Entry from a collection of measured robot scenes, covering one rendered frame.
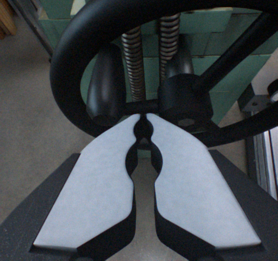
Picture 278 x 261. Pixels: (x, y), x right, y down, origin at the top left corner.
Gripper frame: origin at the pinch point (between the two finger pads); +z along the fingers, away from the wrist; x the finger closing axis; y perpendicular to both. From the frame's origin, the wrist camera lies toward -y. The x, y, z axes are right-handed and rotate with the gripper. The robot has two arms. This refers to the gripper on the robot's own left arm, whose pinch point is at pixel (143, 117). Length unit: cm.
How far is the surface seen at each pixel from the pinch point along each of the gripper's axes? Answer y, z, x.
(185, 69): 1.0, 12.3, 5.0
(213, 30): -2.7, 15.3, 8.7
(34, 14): -2, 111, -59
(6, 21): 2, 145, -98
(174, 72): 1.3, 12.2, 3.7
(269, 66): 10, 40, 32
